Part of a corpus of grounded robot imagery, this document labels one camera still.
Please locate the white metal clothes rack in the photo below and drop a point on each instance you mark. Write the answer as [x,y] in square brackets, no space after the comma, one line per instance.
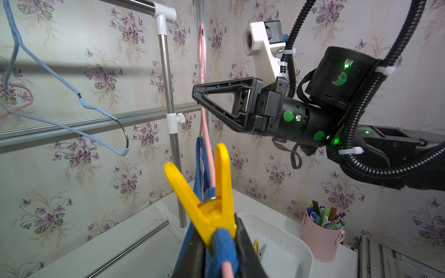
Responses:
[162,14]

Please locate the white plastic tray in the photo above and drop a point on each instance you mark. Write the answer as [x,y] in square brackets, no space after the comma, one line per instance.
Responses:
[286,256]

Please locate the light blue wire hanger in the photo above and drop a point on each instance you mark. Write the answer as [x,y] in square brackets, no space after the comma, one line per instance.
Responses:
[53,49]

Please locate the pink wire hanger striped top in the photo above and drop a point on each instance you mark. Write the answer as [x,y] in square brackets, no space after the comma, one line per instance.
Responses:
[16,97]

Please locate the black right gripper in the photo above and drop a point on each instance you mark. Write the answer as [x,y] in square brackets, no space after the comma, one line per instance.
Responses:
[243,104]

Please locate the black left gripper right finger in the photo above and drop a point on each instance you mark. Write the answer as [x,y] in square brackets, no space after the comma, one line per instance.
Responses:
[249,263]

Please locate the pink wire hanger blue top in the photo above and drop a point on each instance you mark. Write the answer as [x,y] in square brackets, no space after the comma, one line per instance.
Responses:
[205,114]

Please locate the grey clothespin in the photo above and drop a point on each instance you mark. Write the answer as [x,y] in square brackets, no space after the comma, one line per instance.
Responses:
[261,251]

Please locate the blue tank top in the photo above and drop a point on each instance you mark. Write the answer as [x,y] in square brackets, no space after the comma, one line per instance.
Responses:
[224,250]

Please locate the pink pen cup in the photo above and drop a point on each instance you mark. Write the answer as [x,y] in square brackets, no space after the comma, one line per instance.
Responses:
[323,231]

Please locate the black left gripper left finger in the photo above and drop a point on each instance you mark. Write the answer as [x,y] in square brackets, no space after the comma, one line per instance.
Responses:
[191,261]

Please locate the yellow clothespin blue top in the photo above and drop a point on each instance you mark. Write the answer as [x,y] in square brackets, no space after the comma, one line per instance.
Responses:
[216,213]

